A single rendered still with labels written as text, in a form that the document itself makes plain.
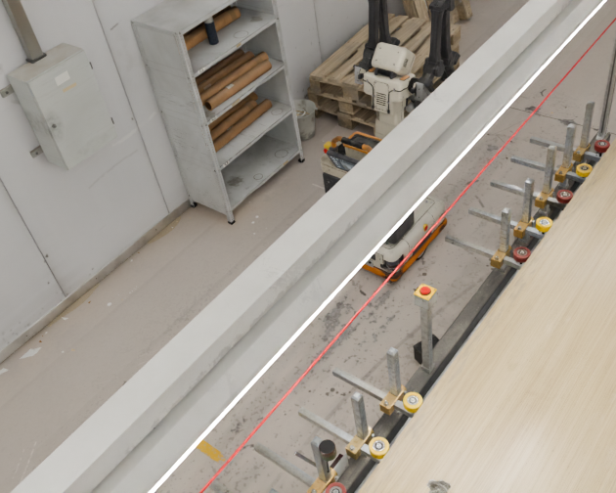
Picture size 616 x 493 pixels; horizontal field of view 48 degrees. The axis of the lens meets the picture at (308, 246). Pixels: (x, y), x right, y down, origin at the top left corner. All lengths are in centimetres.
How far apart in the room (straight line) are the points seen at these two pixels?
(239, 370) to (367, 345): 305
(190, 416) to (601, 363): 220
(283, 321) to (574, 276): 230
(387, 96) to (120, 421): 334
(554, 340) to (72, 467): 240
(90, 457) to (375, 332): 335
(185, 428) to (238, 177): 435
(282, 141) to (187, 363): 468
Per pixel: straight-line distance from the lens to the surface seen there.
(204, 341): 122
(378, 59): 426
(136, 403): 118
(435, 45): 421
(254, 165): 558
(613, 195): 394
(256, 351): 131
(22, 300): 491
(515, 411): 297
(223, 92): 492
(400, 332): 436
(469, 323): 349
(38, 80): 420
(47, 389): 472
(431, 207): 474
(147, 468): 123
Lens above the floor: 337
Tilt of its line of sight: 43 degrees down
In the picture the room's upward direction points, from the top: 11 degrees counter-clockwise
